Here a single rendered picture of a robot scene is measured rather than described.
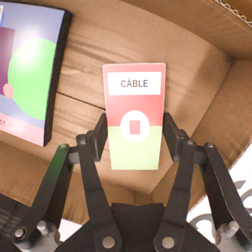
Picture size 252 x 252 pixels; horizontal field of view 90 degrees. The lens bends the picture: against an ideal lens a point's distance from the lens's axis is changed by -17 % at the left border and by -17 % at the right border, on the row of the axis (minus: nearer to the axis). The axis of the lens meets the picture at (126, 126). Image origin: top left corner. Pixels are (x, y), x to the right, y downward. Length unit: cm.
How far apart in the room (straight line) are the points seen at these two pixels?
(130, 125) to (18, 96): 16
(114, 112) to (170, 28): 13
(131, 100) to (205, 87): 10
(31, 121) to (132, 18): 19
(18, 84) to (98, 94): 11
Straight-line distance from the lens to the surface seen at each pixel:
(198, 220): 23
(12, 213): 36
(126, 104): 19
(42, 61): 20
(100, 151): 17
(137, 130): 21
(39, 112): 22
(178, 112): 22
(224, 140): 19
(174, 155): 16
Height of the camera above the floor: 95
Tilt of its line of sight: 64 degrees down
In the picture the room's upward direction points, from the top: 174 degrees counter-clockwise
